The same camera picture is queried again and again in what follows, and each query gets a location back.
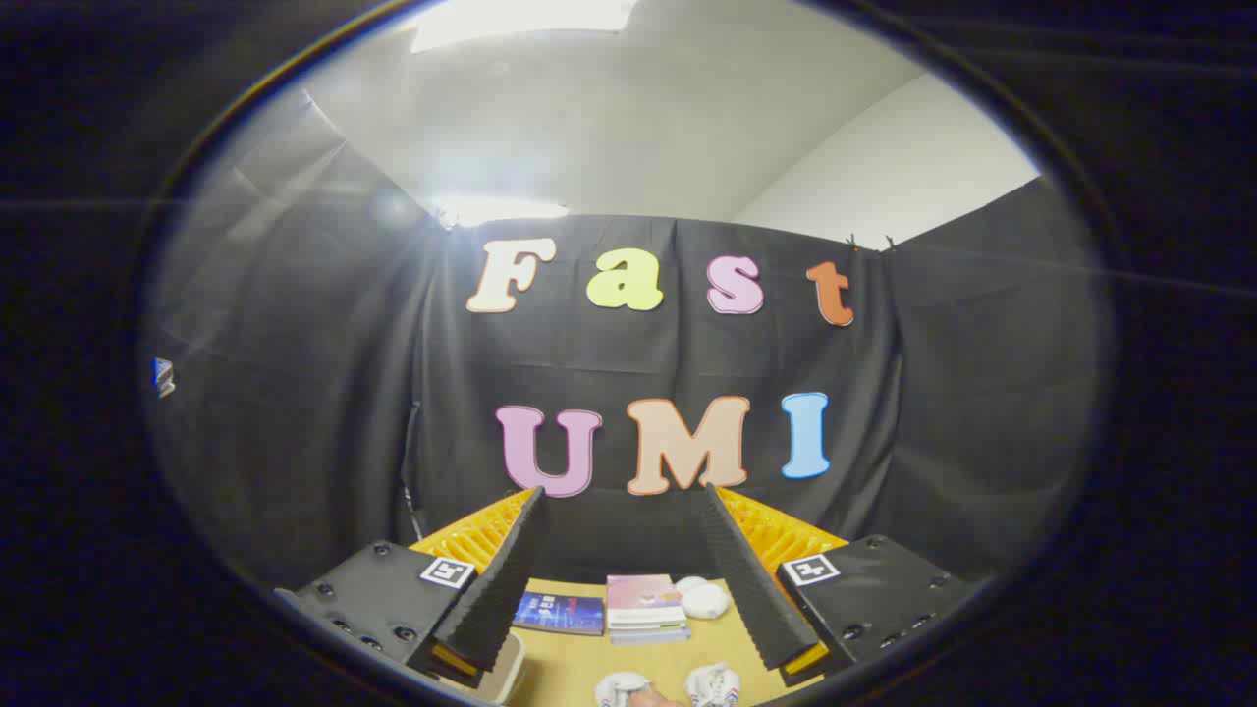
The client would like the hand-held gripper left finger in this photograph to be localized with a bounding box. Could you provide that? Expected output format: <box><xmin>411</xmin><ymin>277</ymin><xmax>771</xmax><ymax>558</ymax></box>
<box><xmin>275</xmin><ymin>486</ymin><xmax>551</xmax><ymax>688</ymax></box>

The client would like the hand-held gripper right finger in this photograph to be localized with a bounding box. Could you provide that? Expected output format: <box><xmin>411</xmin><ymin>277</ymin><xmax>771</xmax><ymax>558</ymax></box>
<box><xmin>697</xmin><ymin>483</ymin><xmax>973</xmax><ymax>686</ymax></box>

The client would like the cream storage box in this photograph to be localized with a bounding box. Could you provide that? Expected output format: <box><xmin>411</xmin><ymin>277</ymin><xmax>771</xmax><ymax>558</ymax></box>
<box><xmin>469</xmin><ymin>628</ymin><xmax>526</xmax><ymax>704</ymax></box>

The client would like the white canvas shoe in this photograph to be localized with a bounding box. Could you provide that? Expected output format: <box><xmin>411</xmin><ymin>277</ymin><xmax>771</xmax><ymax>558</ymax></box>
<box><xmin>594</xmin><ymin>671</ymin><xmax>654</xmax><ymax>707</ymax></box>
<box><xmin>684</xmin><ymin>663</ymin><xmax>742</xmax><ymax>707</ymax></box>

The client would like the large white fluffy ball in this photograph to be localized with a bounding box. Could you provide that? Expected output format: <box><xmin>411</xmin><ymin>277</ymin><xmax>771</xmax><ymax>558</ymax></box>
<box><xmin>681</xmin><ymin>584</ymin><xmax>732</xmax><ymax>621</ymax></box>

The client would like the blue book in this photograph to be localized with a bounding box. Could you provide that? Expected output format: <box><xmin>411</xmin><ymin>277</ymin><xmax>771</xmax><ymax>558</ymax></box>
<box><xmin>513</xmin><ymin>593</ymin><xmax>606</xmax><ymax>637</ymax></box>

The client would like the pink book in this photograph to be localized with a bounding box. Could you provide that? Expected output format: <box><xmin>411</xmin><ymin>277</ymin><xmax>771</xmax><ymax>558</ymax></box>
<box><xmin>606</xmin><ymin>574</ymin><xmax>687</xmax><ymax>629</ymax></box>

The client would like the ceiling light panel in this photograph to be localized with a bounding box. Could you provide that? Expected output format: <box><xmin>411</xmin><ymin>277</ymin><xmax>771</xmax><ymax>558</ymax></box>
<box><xmin>408</xmin><ymin>0</ymin><xmax>639</xmax><ymax>55</ymax></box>

